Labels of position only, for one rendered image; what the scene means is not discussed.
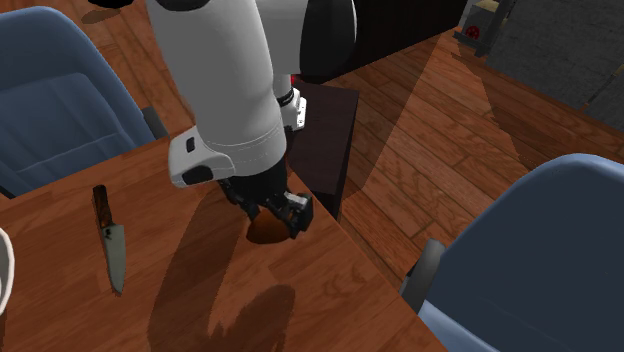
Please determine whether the brown round object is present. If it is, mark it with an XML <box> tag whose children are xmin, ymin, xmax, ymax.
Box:
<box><xmin>245</xmin><ymin>206</ymin><xmax>294</xmax><ymax>245</ymax></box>

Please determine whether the grey appliance with red knob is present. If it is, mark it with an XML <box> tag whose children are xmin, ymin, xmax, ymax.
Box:
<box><xmin>452</xmin><ymin>0</ymin><xmax>519</xmax><ymax>58</ymax></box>

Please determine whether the white bowl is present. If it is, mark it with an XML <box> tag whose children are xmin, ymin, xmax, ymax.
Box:
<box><xmin>0</xmin><ymin>226</ymin><xmax>16</xmax><ymax>316</ymax></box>

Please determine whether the dark robot stand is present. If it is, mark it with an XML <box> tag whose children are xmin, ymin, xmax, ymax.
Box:
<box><xmin>286</xmin><ymin>79</ymin><xmax>360</xmax><ymax>222</ymax></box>

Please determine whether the blue chair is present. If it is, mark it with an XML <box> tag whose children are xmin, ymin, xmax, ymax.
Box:
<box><xmin>0</xmin><ymin>5</ymin><xmax>170</xmax><ymax>199</ymax></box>
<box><xmin>399</xmin><ymin>153</ymin><xmax>624</xmax><ymax>352</ymax></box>

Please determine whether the dark grey rug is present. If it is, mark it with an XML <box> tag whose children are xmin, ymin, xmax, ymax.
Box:
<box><xmin>485</xmin><ymin>0</ymin><xmax>624</xmax><ymax>120</ymax></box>

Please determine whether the wooden table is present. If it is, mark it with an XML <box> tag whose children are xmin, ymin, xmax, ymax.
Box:
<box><xmin>0</xmin><ymin>136</ymin><xmax>448</xmax><ymax>352</ymax></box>

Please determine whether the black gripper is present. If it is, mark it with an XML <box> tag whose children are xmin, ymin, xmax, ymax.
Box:
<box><xmin>217</xmin><ymin>157</ymin><xmax>315</xmax><ymax>241</ymax></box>

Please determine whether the wooden handled kitchen knife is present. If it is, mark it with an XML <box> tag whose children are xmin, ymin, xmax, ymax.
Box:
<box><xmin>91</xmin><ymin>184</ymin><xmax>127</xmax><ymax>297</ymax></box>

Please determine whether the dark cabinet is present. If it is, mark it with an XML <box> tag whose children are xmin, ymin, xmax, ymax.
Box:
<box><xmin>302</xmin><ymin>0</ymin><xmax>470</xmax><ymax>85</ymax></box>

